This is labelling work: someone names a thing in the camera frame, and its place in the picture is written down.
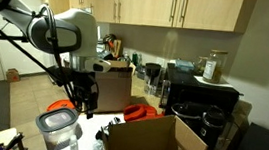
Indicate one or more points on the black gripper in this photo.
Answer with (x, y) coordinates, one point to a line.
(86, 88)

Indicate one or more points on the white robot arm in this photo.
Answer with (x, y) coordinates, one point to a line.
(61, 33)

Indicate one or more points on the open cardboard box barcode label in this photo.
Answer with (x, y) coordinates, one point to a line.
(116, 86)

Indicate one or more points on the open cardboard box plain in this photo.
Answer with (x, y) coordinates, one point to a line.
(147, 143)

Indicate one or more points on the small cardboard floor box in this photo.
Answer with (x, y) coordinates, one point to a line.
(13, 75)

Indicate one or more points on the orange bowl lid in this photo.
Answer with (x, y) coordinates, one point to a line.
(59, 105)

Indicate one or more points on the black white pompom beanie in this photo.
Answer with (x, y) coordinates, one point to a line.
(106, 134)

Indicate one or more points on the clear container grey lid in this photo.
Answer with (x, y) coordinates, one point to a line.
(57, 125)

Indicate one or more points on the red cap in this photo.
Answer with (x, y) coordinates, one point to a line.
(139, 112)

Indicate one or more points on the orange black kitchen tool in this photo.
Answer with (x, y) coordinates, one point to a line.
(109, 41)

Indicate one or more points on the water filter pitcher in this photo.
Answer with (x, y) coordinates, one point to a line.
(152, 78)

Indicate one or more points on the black coffee pot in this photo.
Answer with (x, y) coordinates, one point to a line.
(185, 115)

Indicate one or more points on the blue lid food container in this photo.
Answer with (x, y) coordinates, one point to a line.
(184, 65)

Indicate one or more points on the black microwave oven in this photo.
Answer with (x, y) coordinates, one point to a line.
(199, 95)

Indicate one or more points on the clear glass container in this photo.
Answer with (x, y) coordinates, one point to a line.
(200, 65)

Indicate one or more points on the black kettle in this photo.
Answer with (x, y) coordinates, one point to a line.
(212, 133)

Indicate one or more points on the glass jar with label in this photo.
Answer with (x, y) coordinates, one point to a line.
(214, 66)

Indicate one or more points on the white paper sheet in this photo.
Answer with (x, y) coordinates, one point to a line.
(225, 84)

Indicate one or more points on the wooden wall cabinet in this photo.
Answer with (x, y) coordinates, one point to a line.
(202, 8)

